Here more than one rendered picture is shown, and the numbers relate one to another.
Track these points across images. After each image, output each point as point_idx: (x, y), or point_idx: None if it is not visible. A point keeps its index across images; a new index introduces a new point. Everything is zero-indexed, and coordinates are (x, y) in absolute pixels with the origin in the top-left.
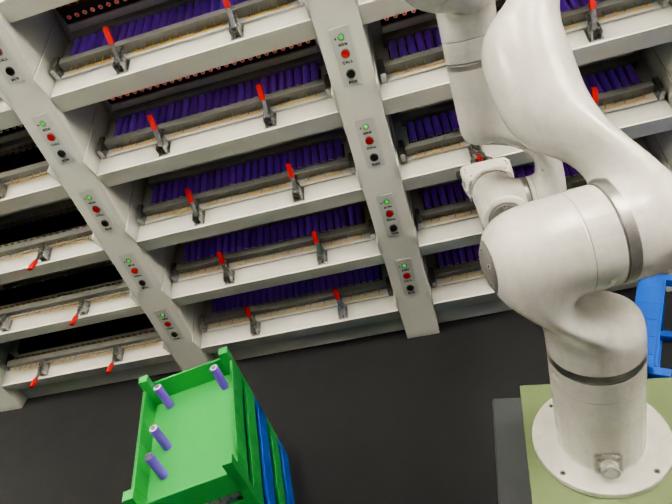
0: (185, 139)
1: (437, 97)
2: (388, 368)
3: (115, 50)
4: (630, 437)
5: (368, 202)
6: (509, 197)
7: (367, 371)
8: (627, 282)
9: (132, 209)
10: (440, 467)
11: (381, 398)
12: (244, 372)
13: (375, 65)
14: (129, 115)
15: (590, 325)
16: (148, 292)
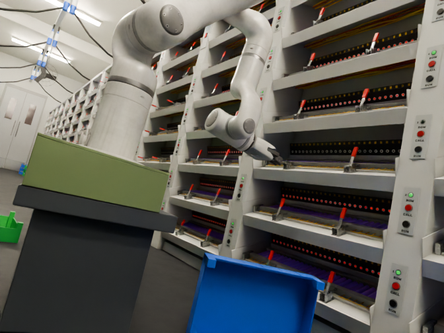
0: None
1: (283, 129)
2: (186, 276)
3: (214, 90)
4: (97, 123)
5: (238, 176)
6: (218, 108)
7: (180, 272)
8: (133, 30)
9: (188, 156)
10: None
11: (163, 273)
12: (160, 252)
13: (275, 115)
14: None
15: (121, 52)
16: (167, 189)
